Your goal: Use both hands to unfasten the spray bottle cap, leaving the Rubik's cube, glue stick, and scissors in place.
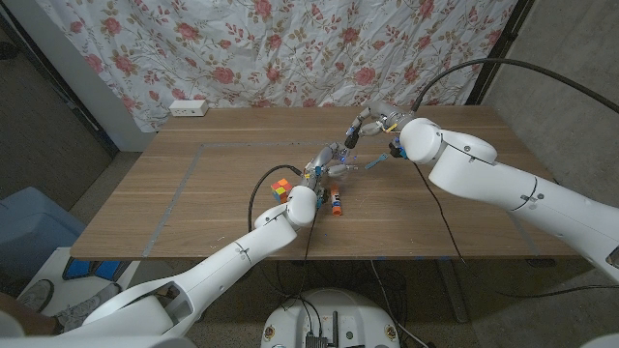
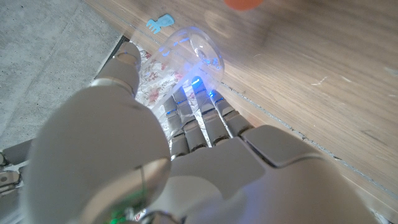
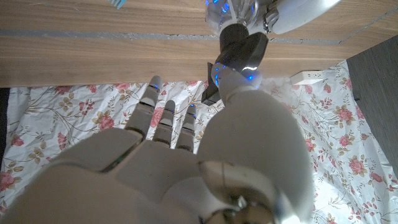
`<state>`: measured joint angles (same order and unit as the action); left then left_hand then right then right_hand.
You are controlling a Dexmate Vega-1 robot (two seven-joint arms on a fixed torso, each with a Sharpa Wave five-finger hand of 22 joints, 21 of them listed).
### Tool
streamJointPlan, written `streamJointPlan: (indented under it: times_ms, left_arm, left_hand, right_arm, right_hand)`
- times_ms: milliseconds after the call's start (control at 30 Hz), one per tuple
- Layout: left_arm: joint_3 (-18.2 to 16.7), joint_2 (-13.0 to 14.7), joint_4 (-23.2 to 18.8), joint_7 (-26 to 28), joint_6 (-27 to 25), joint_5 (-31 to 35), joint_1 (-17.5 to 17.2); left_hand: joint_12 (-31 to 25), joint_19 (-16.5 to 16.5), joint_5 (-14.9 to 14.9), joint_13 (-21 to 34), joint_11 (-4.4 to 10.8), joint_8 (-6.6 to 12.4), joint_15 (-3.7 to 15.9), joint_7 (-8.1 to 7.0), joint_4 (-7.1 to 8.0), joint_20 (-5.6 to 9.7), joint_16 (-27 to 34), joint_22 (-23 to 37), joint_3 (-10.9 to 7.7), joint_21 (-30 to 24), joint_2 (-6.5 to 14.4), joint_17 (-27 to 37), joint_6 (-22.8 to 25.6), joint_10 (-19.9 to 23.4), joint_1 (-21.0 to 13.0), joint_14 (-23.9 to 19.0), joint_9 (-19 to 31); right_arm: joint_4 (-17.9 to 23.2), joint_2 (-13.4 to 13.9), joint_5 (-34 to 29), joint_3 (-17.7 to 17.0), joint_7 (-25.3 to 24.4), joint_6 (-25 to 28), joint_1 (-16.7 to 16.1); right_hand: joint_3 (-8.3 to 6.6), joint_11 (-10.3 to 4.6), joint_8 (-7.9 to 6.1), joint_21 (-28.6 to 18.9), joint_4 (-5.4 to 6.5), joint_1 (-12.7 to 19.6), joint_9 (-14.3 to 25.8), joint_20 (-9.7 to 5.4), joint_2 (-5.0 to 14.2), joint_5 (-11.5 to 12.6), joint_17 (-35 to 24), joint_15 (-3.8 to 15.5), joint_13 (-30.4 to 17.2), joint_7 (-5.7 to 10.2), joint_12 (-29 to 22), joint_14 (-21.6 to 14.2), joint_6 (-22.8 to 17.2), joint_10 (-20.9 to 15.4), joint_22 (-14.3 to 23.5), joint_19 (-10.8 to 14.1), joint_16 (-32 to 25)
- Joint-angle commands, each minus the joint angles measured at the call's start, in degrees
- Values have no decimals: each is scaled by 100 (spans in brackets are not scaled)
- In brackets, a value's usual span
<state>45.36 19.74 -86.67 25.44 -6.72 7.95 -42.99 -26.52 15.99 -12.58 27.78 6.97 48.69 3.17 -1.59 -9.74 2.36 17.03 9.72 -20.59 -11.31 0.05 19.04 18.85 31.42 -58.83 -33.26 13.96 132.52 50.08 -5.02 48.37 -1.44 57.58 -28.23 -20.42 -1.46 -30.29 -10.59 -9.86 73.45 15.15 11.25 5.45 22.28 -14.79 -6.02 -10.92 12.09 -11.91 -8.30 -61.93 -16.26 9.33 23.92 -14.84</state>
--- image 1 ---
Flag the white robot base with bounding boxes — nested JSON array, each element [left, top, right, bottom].
[[260, 288, 400, 348]]

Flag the person's brown limb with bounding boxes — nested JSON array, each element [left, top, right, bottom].
[[0, 291, 57, 337]]

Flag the black backdrop stand pole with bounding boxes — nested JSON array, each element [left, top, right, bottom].
[[466, 0, 536, 106]]

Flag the small blue scissors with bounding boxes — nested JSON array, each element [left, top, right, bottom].
[[364, 153, 390, 170]]

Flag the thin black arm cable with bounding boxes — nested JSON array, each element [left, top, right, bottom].
[[412, 160, 619, 300], [300, 221, 318, 294]]

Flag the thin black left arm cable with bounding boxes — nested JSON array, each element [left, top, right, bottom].
[[300, 221, 318, 294]]

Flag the multicoloured Rubik's cube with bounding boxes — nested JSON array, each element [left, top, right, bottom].
[[270, 178, 294, 204]]

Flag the white platform with blue pads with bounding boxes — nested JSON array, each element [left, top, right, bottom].
[[18, 246, 141, 315]]

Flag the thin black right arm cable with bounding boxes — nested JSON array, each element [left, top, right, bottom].
[[412, 160, 619, 300]]

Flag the grey sneaker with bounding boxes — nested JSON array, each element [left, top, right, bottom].
[[52, 282, 122, 333], [16, 278, 55, 313]]

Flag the orange glue stick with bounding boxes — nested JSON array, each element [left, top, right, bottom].
[[329, 184, 343, 217]]

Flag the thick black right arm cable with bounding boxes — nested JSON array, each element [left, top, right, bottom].
[[409, 57, 619, 116]]

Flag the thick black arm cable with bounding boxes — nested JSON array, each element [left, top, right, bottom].
[[247, 164, 305, 297], [409, 57, 619, 116]]

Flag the blue plastic bin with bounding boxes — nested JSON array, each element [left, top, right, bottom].
[[0, 187, 87, 279]]

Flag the grey table leg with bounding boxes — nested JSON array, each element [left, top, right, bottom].
[[437, 260, 469, 324]]

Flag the white power strip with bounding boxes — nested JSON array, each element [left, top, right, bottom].
[[168, 99, 210, 118]]

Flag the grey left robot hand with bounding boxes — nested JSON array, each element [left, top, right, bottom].
[[302, 141, 360, 190]]

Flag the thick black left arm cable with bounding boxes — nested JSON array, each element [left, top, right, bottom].
[[247, 164, 305, 297]]

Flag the white robot torso shell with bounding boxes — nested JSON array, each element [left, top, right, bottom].
[[0, 333, 197, 348]]

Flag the white floor cable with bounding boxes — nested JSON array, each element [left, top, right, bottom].
[[369, 260, 430, 348]]

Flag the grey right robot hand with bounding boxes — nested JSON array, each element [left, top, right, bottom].
[[345, 100, 417, 141]]

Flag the clear spray bottle body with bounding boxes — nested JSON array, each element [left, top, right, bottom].
[[336, 148, 360, 181]]

